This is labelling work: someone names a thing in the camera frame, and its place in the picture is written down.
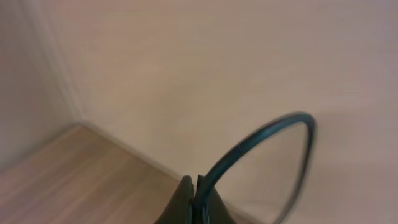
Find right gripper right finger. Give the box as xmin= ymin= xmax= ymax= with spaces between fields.
xmin=195 ymin=187 xmax=236 ymax=224

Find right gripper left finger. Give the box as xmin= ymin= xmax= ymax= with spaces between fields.
xmin=155 ymin=175 xmax=194 ymax=224

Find black USB cable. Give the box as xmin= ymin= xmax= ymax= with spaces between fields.
xmin=192 ymin=111 xmax=317 ymax=224

